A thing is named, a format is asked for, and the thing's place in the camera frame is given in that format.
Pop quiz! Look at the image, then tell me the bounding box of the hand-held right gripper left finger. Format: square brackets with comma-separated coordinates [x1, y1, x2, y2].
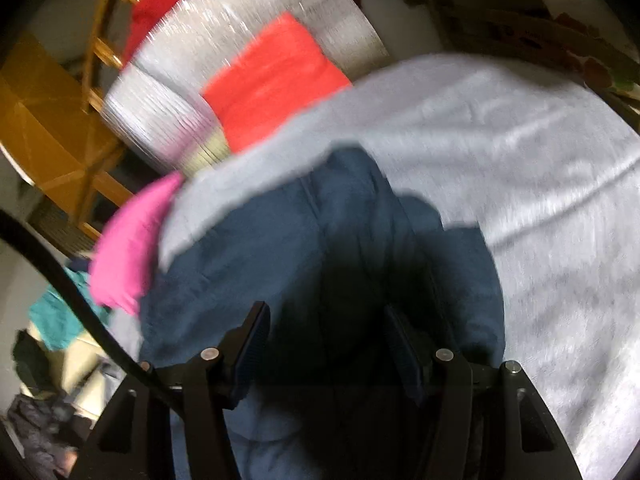
[70, 301, 272, 480]

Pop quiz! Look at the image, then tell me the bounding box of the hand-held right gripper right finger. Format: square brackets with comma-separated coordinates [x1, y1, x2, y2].
[382, 305, 584, 480]

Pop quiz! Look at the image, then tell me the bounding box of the navy blue garment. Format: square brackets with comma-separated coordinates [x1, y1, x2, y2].
[137, 147, 506, 480]

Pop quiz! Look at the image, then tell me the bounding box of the dark clothes pile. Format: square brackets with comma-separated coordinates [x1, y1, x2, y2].
[6, 329, 98, 477]

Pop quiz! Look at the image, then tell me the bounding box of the pink pillow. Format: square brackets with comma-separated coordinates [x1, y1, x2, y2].
[89, 170, 187, 317]

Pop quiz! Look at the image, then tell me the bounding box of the cream cloth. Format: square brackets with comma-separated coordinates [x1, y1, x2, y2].
[30, 320, 128, 418]

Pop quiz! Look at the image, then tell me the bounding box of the teal cloth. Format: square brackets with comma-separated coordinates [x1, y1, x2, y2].
[27, 266, 113, 352]

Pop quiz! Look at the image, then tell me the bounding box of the grey bed sheet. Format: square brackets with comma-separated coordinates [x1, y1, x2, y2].
[107, 52, 640, 480]

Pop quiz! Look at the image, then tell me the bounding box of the large silver cushion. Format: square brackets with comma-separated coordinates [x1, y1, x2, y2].
[100, 0, 392, 177]

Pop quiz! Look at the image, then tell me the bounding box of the orange-red pillow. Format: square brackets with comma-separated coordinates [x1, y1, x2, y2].
[201, 11, 353, 157]

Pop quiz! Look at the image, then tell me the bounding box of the yellow wooden furniture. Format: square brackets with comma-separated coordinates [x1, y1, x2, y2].
[0, 0, 153, 243]

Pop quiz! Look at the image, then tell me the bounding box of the black cable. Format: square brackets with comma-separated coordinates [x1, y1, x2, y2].
[0, 209, 176, 402]

